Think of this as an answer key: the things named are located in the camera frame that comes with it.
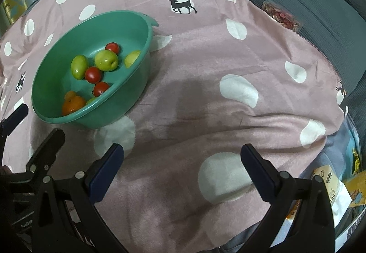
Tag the yellow tissue pack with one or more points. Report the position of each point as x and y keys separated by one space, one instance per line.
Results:
x=326 y=177

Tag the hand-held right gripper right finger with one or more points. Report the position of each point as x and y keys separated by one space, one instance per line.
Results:
x=257 y=173

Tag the orange tangerine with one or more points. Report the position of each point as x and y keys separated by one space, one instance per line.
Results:
x=70 y=95
x=73 y=106

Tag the green plastic basin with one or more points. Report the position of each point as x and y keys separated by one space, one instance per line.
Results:
x=125 y=93

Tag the red cherry tomato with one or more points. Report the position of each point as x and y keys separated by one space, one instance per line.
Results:
x=101 y=88
x=112 y=47
x=93 y=74

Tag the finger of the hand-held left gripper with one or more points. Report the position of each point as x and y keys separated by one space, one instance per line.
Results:
x=47 y=150
x=17 y=117

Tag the yellow snack packet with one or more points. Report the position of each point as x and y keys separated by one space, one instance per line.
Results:
x=357 y=190

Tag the pink dotted blanket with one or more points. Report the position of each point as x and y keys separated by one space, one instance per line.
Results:
x=185 y=70

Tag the clear box of dried petals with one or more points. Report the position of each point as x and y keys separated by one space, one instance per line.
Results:
x=281 y=15

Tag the grey blue cloth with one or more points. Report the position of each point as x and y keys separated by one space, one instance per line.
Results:
x=328 y=151

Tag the green jujube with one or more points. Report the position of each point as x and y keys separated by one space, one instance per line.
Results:
x=78 y=66
x=106 y=60
x=91 y=101
x=132 y=58

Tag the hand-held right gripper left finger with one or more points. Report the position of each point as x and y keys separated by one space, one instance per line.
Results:
x=105 y=173

